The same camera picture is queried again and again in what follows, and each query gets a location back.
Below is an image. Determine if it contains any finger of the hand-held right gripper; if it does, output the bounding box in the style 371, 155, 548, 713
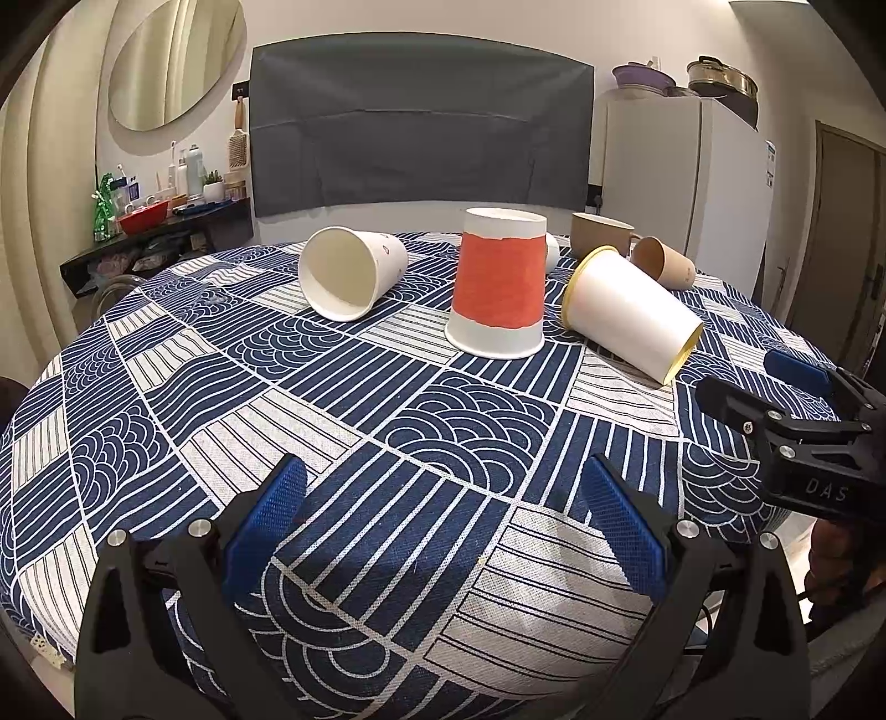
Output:
763, 348, 886, 422
694, 376, 874, 451

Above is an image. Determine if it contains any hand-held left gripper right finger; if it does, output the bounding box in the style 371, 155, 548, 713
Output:
581, 453, 812, 720

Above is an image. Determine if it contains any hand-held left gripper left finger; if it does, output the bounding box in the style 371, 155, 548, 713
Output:
75, 453, 309, 720

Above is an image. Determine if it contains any white cup with yellow rims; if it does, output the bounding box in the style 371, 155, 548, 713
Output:
560, 245, 705, 385

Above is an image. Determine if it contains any brown paper cup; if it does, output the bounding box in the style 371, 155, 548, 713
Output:
630, 236, 696, 290

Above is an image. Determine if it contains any large white paper cup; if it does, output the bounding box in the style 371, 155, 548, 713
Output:
298, 226, 411, 322

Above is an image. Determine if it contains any red and white paper cup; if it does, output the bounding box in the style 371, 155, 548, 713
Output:
444, 206, 548, 361

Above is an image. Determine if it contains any person's right hand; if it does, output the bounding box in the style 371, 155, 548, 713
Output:
806, 519, 874, 624

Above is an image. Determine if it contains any blue patterned tablecloth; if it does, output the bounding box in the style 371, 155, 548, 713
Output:
0, 228, 852, 720

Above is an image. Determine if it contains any brown door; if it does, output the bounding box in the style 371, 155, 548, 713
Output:
808, 120, 886, 378

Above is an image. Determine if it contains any beige ceramic mug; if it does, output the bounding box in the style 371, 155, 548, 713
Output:
569, 212, 645, 263

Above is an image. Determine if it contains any white refrigerator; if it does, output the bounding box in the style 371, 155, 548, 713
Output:
597, 93, 777, 306

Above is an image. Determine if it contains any metal chair back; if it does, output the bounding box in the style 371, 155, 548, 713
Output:
90, 272, 148, 328

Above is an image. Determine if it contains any steel steamer pot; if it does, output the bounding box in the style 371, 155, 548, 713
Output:
686, 56, 760, 99

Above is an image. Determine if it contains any red bowl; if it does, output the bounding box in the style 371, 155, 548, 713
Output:
117, 200, 171, 235

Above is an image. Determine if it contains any purple pot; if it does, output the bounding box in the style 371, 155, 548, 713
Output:
612, 62, 677, 99

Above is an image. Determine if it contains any green plastic bottle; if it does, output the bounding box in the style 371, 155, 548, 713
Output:
91, 173, 119, 243

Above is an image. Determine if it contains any white spray bottle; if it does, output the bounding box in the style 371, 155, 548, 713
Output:
183, 144, 207, 199

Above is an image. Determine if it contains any wooden hairbrush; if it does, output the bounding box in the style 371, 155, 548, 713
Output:
228, 97, 251, 171

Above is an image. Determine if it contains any grey cloth-covered television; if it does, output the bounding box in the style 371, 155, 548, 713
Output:
248, 38, 597, 220

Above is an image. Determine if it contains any black wall shelf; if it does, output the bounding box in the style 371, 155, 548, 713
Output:
59, 197, 252, 297

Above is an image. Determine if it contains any oval wall mirror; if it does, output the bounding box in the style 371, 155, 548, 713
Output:
107, 0, 248, 133

